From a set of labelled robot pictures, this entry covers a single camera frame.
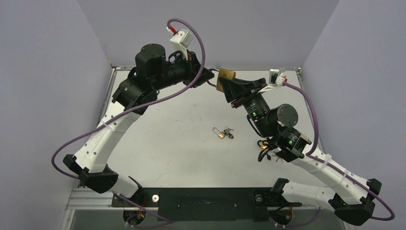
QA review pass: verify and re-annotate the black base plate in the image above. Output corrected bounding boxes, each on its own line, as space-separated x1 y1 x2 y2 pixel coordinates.
130 187 302 222

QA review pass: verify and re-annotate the yellow padlock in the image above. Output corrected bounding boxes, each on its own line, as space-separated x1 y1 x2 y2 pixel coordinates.
257 140 268 150

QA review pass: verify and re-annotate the small padlock key charm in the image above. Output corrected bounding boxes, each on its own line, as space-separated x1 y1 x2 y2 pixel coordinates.
224 126 234 139

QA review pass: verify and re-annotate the small brass padlock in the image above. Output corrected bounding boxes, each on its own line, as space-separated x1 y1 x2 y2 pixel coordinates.
212 127 226 138

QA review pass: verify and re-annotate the large brass padlock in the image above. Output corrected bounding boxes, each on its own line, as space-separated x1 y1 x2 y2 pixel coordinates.
207 68 236 92

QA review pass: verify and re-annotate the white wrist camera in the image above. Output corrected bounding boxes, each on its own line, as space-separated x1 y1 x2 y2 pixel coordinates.
169 29 195 53
259 68 287 93

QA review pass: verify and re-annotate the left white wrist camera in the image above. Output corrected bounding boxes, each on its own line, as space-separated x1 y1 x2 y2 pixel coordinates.
169 29 195 53

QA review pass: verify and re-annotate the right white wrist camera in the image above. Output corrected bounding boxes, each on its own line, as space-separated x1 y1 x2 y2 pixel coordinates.
259 68 287 93

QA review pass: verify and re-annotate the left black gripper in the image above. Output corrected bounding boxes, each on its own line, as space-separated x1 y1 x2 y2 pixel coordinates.
154 51 217 93

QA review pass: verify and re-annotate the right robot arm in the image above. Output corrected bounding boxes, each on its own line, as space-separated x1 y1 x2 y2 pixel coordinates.
217 77 382 226

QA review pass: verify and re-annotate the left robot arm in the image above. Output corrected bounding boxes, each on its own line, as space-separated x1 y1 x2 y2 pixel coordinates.
63 44 214 206

